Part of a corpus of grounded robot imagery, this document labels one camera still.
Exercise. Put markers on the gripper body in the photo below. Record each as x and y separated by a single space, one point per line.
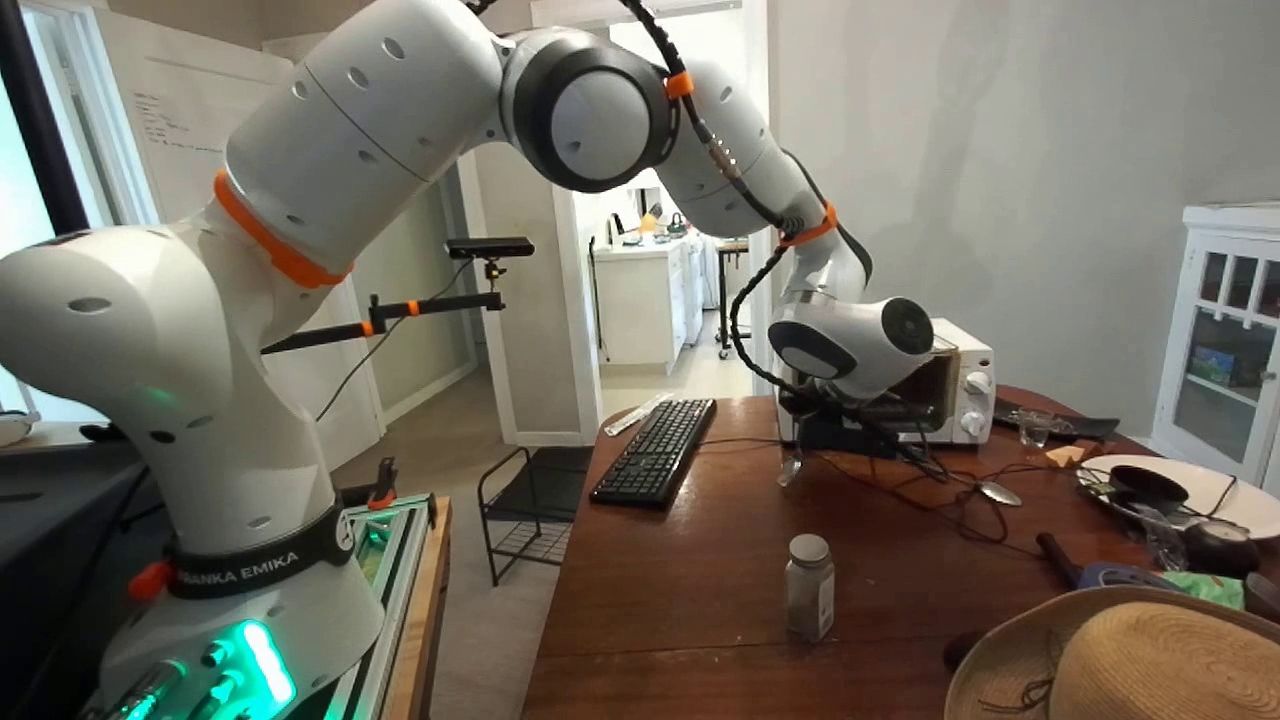
800 402

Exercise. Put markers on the silver spoon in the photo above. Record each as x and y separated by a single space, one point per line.
790 470
1000 493

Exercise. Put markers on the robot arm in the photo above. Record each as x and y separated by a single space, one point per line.
200 330

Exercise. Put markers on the mini oven door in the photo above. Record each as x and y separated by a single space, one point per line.
850 437

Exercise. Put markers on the white mini oven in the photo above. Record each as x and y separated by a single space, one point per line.
962 345

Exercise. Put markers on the white oven knob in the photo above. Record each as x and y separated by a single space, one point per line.
978 382
972 424

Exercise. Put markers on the black keyboard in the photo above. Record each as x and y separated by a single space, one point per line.
655 452

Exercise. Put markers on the clear plastic ruler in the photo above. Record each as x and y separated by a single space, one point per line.
637 414

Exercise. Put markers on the white counter cabinet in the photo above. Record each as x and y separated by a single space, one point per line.
640 300

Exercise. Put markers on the spice jar with grey lid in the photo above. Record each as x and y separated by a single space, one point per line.
809 595

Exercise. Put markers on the small clear glass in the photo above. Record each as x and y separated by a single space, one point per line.
1034 430

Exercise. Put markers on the small wooden block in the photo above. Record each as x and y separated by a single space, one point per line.
1065 456

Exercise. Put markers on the flat black tray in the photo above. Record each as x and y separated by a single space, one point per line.
1085 425

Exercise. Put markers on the black bowl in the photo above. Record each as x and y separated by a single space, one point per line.
1148 487

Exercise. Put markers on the white cabinet with glass doors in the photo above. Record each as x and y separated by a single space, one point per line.
1190 300

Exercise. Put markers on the straw hat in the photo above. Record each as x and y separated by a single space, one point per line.
1130 660

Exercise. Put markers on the orange and black clamp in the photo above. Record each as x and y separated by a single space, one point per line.
383 485

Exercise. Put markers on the green cloth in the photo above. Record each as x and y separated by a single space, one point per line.
1205 588

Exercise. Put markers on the black round jar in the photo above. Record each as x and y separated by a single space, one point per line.
1222 548

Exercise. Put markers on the white plate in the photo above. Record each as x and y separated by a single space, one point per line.
1245 500

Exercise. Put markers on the whiteboard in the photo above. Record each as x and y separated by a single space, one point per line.
190 100

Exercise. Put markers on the window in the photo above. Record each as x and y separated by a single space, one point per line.
25 200

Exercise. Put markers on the camera on mount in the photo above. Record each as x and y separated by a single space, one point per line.
490 247

